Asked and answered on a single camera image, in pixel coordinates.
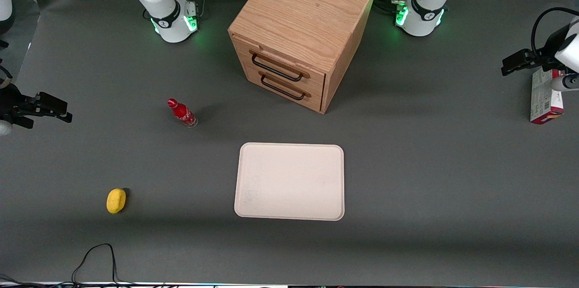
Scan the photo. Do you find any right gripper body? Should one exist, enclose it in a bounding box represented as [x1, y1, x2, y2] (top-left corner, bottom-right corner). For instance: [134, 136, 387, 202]
[0, 84, 39, 127]

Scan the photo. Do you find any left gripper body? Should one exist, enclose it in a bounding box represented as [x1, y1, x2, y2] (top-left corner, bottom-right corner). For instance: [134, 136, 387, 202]
[537, 24, 579, 74]

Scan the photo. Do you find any red cookie box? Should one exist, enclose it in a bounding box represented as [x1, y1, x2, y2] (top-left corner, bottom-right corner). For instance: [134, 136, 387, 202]
[530, 69, 565, 124]

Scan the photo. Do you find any beige plastic tray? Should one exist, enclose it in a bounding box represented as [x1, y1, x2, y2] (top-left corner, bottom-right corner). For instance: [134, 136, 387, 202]
[234, 142, 345, 222]

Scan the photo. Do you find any yellow lemon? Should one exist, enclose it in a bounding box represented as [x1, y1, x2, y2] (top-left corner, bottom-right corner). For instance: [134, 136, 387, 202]
[106, 188, 128, 214]

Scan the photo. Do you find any red cola bottle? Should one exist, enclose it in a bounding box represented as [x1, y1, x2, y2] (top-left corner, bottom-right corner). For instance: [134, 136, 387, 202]
[167, 98, 198, 128]

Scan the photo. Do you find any wooden drawer cabinet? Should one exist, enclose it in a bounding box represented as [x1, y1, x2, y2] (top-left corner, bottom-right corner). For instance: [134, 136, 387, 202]
[228, 0, 377, 114]

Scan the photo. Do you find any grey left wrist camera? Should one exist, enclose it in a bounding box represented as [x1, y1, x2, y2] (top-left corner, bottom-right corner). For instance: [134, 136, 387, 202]
[551, 73, 579, 92]

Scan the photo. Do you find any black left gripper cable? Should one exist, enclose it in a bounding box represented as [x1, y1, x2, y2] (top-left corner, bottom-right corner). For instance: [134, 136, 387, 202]
[531, 7, 579, 57]

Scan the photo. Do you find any black cable at table edge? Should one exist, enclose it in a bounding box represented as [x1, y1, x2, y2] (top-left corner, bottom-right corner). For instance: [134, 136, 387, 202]
[0, 243, 168, 288]

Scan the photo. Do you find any wooden drawer with black handle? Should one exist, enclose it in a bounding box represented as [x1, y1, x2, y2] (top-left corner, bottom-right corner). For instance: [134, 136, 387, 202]
[244, 67, 324, 113]
[232, 36, 326, 90]

